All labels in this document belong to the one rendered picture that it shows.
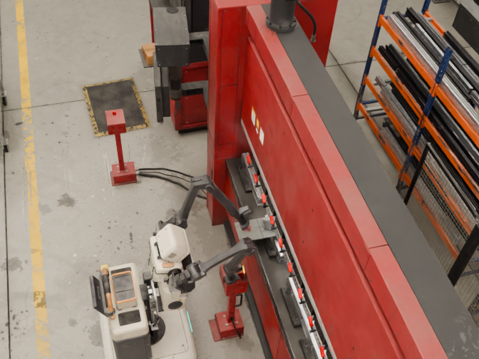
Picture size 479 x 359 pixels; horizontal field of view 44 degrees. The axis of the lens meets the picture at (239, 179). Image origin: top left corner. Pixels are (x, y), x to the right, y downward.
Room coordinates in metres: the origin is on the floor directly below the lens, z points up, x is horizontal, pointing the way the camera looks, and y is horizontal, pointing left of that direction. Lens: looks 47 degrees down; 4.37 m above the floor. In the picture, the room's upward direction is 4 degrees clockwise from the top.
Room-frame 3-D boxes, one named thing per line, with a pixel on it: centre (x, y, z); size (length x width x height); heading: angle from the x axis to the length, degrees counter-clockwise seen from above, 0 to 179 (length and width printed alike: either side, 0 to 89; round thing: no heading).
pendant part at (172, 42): (3.72, 0.59, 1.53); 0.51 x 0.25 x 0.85; 11
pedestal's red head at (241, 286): (2.38, -0.01, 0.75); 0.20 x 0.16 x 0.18; 19
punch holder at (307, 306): (1.94, -0.52, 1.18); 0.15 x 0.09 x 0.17; 18
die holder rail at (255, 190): (3.20, -0.11, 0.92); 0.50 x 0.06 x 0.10; 18
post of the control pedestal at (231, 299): (2.38, -0.01, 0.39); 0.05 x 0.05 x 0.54; 19
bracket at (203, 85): (3.83, 0.38, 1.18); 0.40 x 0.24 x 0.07; 18
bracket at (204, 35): (3.83, 0.38, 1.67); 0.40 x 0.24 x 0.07; 18
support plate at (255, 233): (2.64, -0.14, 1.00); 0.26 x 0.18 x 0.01; 108
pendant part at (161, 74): (3.66, 0.66, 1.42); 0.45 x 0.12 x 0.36; 11
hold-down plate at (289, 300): (2.09, -0.41, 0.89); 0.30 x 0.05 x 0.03; 18
